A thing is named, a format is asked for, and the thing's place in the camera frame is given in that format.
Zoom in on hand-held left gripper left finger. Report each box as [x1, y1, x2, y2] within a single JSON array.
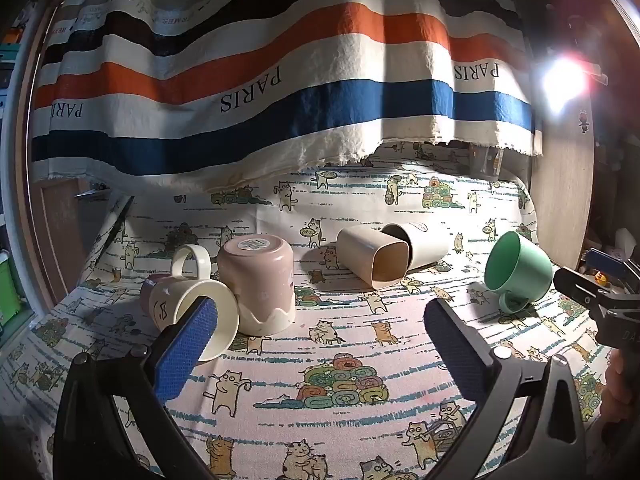
[[52, 296, 221, 480]]

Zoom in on small pink cup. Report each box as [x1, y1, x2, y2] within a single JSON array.
[[139, 274, 171, 317]]

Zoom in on grey metal frame post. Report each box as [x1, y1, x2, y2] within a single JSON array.
[[0, 0, 57, 321]]

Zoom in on person's right hand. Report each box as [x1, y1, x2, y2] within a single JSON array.
[[600, 350, 640, 432]]

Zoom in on clear plastic container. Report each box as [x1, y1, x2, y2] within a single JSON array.
[[470, 143, 506, 178]]

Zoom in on pink cup with wavy rim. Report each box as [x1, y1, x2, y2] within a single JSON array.
[[216, 232, 296, 336]]

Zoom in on cream round cup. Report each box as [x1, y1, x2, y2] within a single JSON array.
[[382, 222, 451, 271]]

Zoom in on bright lamp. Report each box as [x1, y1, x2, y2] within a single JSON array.
[[537, 52, 593, 113]]

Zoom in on striped hanging cloth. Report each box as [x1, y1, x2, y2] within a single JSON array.
[[30, 0, 546, 193]]

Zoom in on cream mug with handle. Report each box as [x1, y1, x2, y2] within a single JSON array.
[[150, 244, 241, 363]]

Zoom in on green storage box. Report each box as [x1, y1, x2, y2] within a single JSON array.
[[0, 250, 23, 331]]

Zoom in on green cup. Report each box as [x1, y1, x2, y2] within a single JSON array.
[[483, 230, 555, 313]]

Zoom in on cream square cup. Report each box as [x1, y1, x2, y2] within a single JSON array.
[[336, 225, 411, 290]]

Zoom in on cat print tablecloth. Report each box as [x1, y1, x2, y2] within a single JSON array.
[[0, 142, 608, 480]]

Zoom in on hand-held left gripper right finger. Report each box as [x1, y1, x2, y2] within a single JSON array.
[[422, 297, 588, 480]]

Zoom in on wooden side panel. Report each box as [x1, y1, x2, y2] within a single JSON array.
[[527, 10, 597, 272]]

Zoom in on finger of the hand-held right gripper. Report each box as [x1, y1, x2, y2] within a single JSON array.
[[552, 266, 602, 312], [582, 247, 640, 292]]

